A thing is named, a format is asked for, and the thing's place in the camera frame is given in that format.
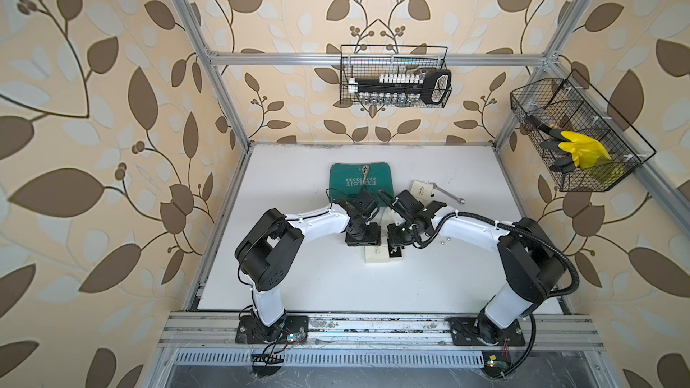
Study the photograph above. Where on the black pliers in basket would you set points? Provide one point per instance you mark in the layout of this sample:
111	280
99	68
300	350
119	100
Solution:
563	161

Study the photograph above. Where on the cream jewelry box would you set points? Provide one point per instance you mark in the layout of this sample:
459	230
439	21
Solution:
382	254
422	191

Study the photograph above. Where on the silver open-end wrench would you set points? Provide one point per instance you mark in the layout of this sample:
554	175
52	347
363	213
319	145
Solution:
449	194

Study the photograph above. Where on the green plastic tool case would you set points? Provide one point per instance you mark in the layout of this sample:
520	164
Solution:
347	180

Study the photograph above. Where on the silver wrench on case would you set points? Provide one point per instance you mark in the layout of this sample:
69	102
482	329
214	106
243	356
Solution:
366	177

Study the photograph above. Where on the yellow rubber glove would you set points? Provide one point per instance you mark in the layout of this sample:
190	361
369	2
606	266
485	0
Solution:
587	152

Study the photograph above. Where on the right black wire basket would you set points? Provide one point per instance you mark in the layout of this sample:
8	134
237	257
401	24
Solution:
573	104

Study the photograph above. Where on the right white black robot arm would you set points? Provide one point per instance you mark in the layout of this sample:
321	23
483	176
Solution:
535	269

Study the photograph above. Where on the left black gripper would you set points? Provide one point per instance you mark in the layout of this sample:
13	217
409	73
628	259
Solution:
375	238

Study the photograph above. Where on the aluminium front rail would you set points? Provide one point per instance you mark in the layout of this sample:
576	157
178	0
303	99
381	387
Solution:
555	332

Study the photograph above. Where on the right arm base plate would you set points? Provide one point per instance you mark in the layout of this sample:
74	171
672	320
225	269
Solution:
467	331

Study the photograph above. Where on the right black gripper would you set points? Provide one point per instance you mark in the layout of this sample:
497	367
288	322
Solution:
392	237

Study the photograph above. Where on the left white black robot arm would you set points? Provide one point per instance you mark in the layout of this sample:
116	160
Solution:
268	251

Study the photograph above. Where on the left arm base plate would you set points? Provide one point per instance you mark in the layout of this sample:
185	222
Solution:
288	329

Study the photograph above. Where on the back black wire basket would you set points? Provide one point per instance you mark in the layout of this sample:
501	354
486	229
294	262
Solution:
372	60

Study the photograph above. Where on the black wire basket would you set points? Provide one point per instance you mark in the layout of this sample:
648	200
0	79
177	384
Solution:
573	104
372	60

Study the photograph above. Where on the black socket holder tool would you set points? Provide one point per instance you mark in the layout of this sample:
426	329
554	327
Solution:
428	88

